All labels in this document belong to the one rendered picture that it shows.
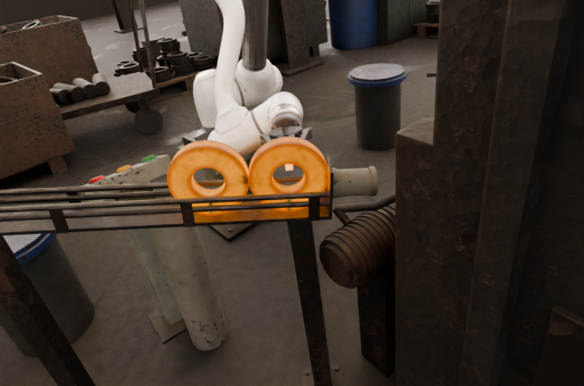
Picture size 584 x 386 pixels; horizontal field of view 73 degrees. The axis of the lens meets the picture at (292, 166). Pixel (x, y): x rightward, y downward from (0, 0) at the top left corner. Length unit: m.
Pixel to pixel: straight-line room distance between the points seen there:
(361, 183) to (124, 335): 1.09
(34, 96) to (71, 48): 1.65
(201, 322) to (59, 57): 3.44
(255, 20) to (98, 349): 1.26
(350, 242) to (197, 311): 0.59
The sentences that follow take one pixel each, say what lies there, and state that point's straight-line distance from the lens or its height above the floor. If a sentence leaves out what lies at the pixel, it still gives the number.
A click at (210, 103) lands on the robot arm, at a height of 0.57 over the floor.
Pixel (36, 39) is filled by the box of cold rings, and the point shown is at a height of 0.64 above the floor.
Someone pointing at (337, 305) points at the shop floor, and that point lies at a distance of 1.46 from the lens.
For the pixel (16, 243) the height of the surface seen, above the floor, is 0.43.
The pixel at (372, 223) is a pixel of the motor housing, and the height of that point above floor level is 0.53.
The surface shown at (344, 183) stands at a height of 0.68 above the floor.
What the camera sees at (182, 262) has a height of 0.38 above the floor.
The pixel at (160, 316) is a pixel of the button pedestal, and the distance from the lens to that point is 1.58.
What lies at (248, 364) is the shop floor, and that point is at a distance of 1.37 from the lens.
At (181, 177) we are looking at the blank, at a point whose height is 0.74.
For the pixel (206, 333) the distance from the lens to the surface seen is 1.37.
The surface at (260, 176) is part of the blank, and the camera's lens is 0.77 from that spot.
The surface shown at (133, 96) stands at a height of 0.32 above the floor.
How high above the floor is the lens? 1.10
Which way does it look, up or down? 29 degrees down
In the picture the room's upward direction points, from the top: 8 degrees counter-clockwise
